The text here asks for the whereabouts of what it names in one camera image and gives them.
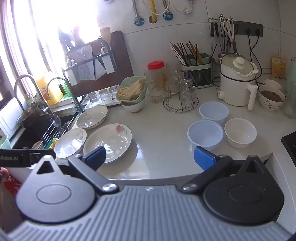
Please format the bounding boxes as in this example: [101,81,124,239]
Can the metal utensil stand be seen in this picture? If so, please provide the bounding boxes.
[209,14,238,65]

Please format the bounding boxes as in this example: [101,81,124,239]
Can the stacked clear glass cups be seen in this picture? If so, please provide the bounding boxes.
[144,70,167,103]

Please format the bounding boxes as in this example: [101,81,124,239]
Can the small stemmed glass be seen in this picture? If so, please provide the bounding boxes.
[50,114,62,128]

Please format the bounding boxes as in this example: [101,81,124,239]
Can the pale green container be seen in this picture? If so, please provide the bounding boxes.
[0,136,11,149]

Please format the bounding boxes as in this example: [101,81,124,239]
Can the clear drinking glass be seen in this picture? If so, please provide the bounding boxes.
[109,85,119,100]
[88,91,100,107]
[99,89,110,103]

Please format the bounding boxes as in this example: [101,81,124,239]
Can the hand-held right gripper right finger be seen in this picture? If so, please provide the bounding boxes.
[180,146,270,193]

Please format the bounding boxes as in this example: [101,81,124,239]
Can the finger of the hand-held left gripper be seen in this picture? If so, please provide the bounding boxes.
[29,150,56,163]

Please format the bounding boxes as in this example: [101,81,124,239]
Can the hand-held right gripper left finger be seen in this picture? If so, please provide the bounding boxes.
[30,146,119,195]

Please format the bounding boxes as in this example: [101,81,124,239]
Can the black wall outlet strip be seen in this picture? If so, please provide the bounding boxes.
[231,20,263,37]

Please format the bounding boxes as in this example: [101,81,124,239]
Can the white bowl under colander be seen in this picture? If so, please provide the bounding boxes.
[121,100,145,113]

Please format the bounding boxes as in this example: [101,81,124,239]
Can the tall steel faucet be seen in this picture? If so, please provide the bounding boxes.
[14,75,55,116]

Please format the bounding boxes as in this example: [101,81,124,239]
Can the orange bottle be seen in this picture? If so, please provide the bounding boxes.
[35,74,50,100]

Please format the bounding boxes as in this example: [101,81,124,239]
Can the clear upturned glass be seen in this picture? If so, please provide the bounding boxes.
[166,77,181,98]

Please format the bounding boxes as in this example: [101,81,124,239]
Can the patterned bowl with brown food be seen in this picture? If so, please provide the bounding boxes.
[258,85,286,112]

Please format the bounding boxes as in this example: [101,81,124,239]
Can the yellow bottle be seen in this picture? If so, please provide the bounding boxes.
[47,80,63,100]

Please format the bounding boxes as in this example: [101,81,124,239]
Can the white-handled scissors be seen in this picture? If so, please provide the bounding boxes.
[221,19,236,43]

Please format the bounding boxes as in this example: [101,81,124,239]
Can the bundle of chopsticks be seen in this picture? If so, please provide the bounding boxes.
[169,41,218,66]

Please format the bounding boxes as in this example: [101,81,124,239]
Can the red patterned cloth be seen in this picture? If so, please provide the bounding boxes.
[0,174,22,193]

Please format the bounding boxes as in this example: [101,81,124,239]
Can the green chopstick holder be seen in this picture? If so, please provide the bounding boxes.
[180,53,212,90]

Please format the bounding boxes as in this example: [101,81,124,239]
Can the white plastic board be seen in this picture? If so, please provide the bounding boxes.
[0,97,25,137]

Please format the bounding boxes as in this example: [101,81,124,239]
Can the steel pot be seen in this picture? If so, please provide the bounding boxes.
[17,103,47,128]

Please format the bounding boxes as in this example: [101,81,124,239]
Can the wire cup rack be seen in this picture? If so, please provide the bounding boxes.
[163,89,199,114]

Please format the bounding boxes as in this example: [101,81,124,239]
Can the red flower white plate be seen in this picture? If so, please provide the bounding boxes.
[83,123,133,164]

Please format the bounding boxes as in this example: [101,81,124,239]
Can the textured upturned glass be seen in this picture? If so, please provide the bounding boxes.
[179,79,197,108]

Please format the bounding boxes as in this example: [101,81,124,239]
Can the black power cable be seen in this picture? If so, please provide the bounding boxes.
[247,32,263,78]

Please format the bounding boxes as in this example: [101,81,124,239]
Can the small white bowl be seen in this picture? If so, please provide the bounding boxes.
[264,79,282,91]

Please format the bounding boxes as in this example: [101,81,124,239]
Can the steel cleaver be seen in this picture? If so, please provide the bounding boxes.
[77,45,96,80]
[102,52,115,75]

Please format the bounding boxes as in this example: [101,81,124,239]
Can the black kitchen sink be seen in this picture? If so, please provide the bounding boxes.
[11,111,81,151]

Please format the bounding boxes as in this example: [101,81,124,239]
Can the tall clear glass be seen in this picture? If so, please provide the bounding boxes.
[165,61,183,93]

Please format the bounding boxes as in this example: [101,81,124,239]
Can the brown wooden cutting board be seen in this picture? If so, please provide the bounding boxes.
[76,31,134,93]

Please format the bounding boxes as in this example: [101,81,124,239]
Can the red-lidded glass jar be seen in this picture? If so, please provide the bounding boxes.
[147,61,167,93]

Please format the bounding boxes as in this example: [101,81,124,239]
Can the black stove top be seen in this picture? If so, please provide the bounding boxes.
[280,131,296,163]

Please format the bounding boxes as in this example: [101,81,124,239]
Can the plain white ceramic bowl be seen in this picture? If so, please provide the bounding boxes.
[224,118,258,149]

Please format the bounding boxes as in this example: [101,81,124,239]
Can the yellow packet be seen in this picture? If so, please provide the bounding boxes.
[271,55,287,78]

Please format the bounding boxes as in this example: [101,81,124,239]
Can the white electric cooking pot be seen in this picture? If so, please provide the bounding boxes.
[217,53,258,110]

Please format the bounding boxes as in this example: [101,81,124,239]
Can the grey leaf white plate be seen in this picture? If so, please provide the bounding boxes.
[54,128,87,159]
[76,105,108,129]

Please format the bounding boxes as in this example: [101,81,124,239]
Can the wooden spatula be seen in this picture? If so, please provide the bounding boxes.
[100,27,111,47]

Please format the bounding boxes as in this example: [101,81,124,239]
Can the black-handled hanging utensil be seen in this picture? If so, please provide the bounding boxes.
[210,21,220,39]

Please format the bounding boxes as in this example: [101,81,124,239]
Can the green plastic colander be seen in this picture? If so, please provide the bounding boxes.
[116,76,148,102]

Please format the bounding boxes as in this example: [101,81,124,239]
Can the yellow wall pipe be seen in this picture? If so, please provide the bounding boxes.
[148,0,158,24]

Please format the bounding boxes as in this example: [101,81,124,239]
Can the textured glass mug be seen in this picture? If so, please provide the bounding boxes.
[282,90,296,119]

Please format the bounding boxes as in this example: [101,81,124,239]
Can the black knife rack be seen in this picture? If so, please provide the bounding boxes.
[62,38,116,110]

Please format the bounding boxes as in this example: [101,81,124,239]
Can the short steel faucet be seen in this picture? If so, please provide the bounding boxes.
[46,77,79,105]

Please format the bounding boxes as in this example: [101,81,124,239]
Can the bundle of pale noodles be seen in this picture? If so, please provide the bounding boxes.
[117,77,146,100]

